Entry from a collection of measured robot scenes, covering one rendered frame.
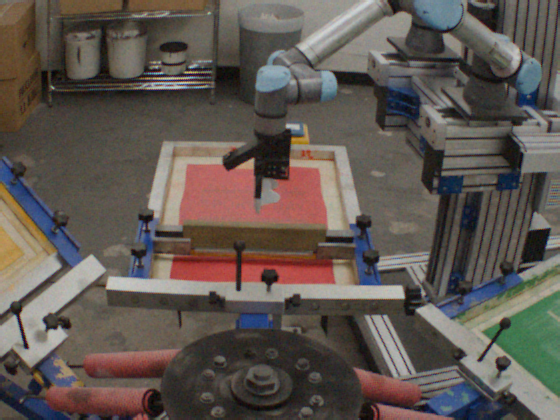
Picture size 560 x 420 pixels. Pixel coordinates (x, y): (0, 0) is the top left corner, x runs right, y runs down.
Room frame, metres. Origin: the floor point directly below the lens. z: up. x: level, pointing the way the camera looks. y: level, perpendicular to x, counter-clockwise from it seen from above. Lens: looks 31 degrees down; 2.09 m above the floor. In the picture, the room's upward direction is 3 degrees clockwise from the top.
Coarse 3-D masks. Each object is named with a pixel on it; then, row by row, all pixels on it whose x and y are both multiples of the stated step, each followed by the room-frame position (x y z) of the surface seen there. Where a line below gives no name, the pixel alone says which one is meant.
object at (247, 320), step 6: (240, 318) 1.30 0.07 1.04; (246, 318) 1.30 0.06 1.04; (252, 318) 1.30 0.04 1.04; (258, 318) 1.31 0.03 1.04; (264, 318) 1.31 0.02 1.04; (240, 324) 1.28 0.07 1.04; (246, 324) 1.28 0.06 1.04; (252, 324) 1.28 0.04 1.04; (258, 324) 1.29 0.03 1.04; (264, 324) 1.29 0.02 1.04
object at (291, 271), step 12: (300, 168) 2.16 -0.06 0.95; (312, 168) 2.16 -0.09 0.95; (276, 180) 2.07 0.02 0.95; (288, 180) 2.08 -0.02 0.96; (300, 180) 2.08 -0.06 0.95; (312, 180) 2.09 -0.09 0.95; (312, 192) 2.01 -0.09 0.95; (312, 204) 1.95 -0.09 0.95; (324, 204) 1.95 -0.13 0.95; (312, 216) 1.88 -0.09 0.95; (324, 216) 1.88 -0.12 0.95; (264, 264) 1.63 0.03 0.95; (276, 264) 1.64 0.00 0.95; (288, 264) 1.64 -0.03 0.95; (300, 264) 1.64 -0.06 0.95; (312, 264) 1.65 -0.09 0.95; (324, 264) 1.65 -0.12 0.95; (252, 276) 1.58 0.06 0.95; (288, 276) 1.59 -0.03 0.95; (300, 276) 1.59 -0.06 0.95; (312, 276) 1.59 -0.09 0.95; (324, 276) 1.60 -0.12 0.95
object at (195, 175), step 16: (192, 176) 2.07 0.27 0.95; (208, 176) 2.07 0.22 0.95; (224, 176) 2.08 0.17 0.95; (240, 176) 2.09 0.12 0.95; (192, 192) 1.97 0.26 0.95; (192, 208) 1.88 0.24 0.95; (176, 256) 1.64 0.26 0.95; (192, 256) 1.65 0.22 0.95; (208, 256) 1.65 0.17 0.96; (176, 272) 1.57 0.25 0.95; (192, 272) 1.58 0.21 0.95; (208, 272) 1.58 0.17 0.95; (224, 272) 1.59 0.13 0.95
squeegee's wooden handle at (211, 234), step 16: (192, 224) 1.64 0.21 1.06; (208, 224) 1.64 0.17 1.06; (224, 224) 1.64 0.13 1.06; (240, 224) 1.65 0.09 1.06; (256, 224) 1.65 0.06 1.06; (272, 224) 1.66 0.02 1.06; (288, 224) 1.66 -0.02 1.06; (304, 224) 1.67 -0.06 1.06; (320, 224) 1.67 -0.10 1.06; (192, 240) 1.63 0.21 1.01; (208, 240) 1.63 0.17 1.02; (224, 240) 1.64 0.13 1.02; (256, 240) 1.64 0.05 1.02; (272, 240) 1.64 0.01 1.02; (288, 240) 1.65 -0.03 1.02; (304, 240) 1.65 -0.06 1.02; (320, 240) 1.65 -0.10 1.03
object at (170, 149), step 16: (176, 144) 2.21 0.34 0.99; (192, 144) 2.22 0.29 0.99; (208, 144) 2.22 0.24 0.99; (224, 144) 2.23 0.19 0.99; (240, 144) 2.23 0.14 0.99; (160, 160) 2.10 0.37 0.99; (336, 160) 2.17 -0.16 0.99; (160, 176) 2.00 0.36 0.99; (336, 176) 2.12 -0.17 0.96; (160, 192) 1.90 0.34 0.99; (352, 192) 1.97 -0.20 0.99; (160, 208) 1.82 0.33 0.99; (352, 208) 1.88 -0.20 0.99
